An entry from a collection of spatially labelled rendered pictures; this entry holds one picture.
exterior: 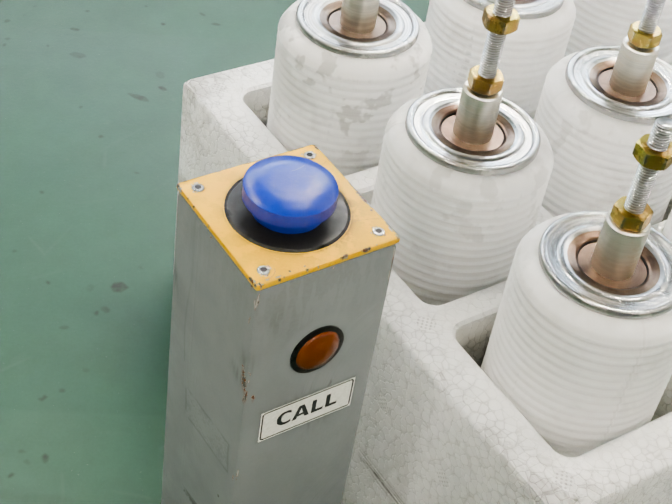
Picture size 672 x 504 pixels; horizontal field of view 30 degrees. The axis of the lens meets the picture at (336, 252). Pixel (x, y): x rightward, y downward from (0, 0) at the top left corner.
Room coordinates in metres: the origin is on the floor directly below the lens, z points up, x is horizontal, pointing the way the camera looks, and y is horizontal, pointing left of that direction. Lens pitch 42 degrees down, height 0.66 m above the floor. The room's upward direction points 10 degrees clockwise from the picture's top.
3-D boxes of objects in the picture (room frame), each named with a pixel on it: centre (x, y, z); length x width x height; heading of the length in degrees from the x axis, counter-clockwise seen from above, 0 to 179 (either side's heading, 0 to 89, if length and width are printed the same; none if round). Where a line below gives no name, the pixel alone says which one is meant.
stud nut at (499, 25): (0.57, -0.06, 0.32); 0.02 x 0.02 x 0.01; 74
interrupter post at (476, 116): (0.57, -0.06, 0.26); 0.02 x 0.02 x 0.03
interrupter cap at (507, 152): (0.57, -0.06, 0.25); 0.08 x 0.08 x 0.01
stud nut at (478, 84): (0.57, -0.06, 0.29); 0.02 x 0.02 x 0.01; 74
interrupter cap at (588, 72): (0.64, -0.16, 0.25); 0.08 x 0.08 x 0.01
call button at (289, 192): (0.40, 0.02, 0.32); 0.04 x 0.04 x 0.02
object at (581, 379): (0.48, -0.14, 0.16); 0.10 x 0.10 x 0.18
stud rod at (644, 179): (0.48, -0.14, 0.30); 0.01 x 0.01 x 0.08
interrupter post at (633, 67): (0.64, -0.16, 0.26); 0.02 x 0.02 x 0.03
